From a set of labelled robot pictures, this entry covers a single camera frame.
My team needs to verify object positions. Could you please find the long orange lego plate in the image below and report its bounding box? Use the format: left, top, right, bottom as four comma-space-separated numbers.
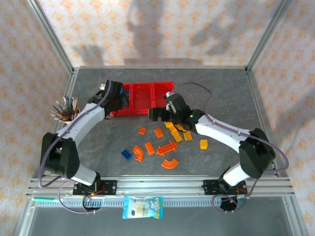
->
156, 140, 178, 157

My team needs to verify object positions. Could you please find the curved orange lego piece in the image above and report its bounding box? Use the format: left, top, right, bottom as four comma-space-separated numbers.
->
132, 145, 145, 163
161, 158, 180, 170

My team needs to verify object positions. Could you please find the red plastic bin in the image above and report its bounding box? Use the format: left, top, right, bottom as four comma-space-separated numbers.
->
130, 83, 156, 116
109, 83, 133, 117
152, 81, 177, 114

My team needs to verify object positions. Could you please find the pink cup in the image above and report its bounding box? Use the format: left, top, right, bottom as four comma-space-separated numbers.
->
63, 110, 81, 127

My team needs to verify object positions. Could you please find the blue snack bag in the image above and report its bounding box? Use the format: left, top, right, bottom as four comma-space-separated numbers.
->
122, 196, 164, 220

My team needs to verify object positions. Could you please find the small green circuit board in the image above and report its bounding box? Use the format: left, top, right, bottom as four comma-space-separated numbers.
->
235, 188, 251, 200

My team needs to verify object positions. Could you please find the aluminium frame rail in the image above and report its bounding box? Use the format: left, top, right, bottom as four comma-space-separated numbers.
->
246, 68, 284, 177
72, 65, 249, 70
36, 68, 80, 177

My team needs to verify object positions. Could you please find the wide aluminium base rail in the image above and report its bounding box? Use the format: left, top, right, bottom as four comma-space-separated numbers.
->
26, 175, 295, 197

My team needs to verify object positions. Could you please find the grey slotted cable duct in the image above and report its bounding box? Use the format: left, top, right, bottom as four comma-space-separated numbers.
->
33, 198, 247, 207

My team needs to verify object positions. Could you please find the aluminium frame post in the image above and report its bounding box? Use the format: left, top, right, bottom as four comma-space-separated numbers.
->
282, 196, 310, 236
246, 0, 294, 73
26, 0, 74, 74
13, 199, 37, 236

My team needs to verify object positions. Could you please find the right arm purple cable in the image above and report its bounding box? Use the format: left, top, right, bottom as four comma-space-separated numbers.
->
172, 83, 289, 213

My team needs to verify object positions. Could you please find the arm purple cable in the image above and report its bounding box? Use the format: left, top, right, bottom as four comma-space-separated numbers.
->
172, 83, 289, 213
38, 74, 110, 214

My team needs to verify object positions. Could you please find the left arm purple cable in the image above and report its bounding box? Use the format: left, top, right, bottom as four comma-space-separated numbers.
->
38, 74, 110, 214

